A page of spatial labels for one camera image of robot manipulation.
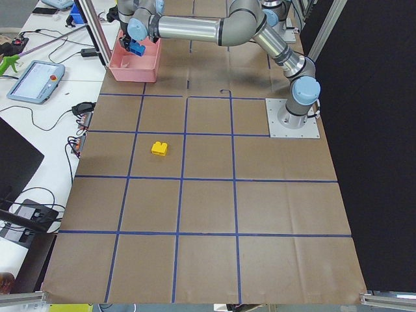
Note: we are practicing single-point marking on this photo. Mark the blue storage bin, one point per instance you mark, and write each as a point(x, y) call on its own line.
point(75, 16)

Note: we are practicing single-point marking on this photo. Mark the pink plastic box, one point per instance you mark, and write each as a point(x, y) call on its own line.
point(128, 67)

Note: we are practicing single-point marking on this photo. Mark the reacher grabber tool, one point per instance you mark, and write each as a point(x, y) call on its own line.
point(12, 60)

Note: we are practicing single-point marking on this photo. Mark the aluminium frame post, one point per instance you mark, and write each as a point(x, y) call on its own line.
point(88, 13)

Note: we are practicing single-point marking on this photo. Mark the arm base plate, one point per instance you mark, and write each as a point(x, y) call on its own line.
point(282, 124)
point(286, 31)

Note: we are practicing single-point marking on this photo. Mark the teach pendant tablet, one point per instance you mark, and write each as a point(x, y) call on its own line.
point(37, 82)

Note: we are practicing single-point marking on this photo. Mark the blue toy block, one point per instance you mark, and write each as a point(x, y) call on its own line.
point(136, 48)

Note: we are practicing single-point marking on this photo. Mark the yellow toy block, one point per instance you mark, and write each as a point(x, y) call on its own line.
point(159, 148)

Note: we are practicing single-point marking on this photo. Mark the black power adapter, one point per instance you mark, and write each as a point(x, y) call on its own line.
point(90, 52)

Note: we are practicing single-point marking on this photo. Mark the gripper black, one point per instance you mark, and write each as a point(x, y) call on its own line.
point(125, 42)

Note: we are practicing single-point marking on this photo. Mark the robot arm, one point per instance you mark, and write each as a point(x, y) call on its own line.
point(141, 9)
point(245, 21)

